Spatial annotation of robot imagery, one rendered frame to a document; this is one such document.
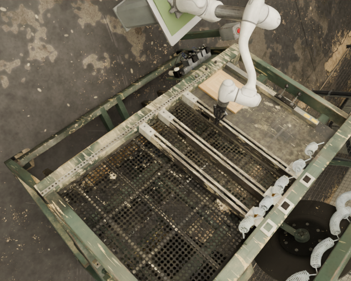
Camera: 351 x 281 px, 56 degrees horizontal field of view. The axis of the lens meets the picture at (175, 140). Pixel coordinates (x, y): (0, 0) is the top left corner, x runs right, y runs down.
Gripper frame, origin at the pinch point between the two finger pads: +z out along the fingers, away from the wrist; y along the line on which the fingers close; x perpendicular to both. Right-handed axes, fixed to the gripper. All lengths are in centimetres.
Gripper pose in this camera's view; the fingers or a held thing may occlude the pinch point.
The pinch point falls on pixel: (217, 120)
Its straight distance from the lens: 259.4
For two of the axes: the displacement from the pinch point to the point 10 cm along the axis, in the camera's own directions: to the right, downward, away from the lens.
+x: 6.8, -5.6, 4.7
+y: 7.3, 6.0, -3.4
